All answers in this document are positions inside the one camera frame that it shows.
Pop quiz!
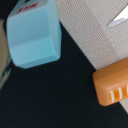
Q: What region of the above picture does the orange toy bread loaf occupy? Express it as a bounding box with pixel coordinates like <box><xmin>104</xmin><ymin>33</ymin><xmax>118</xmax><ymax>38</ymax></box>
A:
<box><xmin>93</xmin><ymin>58</ymin><xmax>128</xmax><ymax>106</ymax></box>

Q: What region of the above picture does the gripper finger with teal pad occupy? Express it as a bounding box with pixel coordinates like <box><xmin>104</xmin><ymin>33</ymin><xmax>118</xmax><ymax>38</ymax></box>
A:
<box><xmin>0</xmin><ymin>19</ymin><xmax>11</xmax><ymax>89</ymax></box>

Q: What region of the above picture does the light blue milk carton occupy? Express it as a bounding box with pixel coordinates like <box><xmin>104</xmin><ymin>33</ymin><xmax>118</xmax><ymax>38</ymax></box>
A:
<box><xmin>7</xmin><ymin>0</ymin><xmax>62</xmax><ymax>69</ymax></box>

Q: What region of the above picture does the beige woven placemat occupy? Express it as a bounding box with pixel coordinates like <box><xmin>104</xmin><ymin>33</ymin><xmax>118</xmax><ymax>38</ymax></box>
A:
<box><xmin>55</xmin><ymin>0</ymin><xmax>128</xmax><ymax>114</ymax></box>

